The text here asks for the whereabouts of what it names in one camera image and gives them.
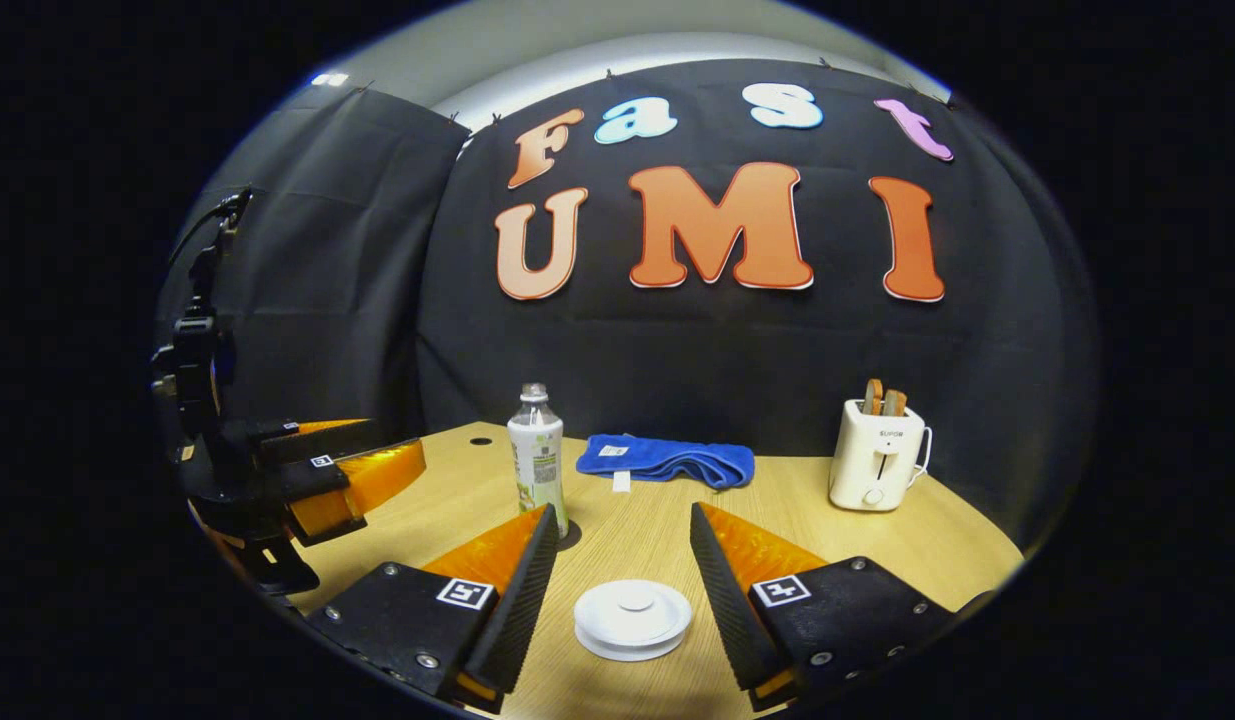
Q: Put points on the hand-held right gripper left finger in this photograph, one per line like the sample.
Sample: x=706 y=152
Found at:
x=517 y=615

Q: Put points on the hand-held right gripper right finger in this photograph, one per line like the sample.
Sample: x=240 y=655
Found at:
x=732 y=610

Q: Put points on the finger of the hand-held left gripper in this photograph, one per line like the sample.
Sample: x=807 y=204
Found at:
x=327 y=442
x=377 y=480

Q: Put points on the black backdrop cloth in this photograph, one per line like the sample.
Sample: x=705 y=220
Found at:
x=677 y=350

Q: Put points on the toast bread slice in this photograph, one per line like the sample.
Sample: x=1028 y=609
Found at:
x=895 y=403
x=873 y=397

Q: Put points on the clear water bottle green label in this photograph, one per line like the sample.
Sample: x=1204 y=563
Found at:
x=537 y=460

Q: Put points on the white toaster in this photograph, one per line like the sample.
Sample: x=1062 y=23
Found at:
x=872 y=465

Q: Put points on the dark round coaster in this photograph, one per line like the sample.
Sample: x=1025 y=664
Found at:
x=573 y=535

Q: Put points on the ceiling light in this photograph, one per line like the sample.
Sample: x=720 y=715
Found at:
x=329 y=79

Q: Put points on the blue towel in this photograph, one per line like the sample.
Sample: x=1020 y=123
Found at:
x=667 y=460

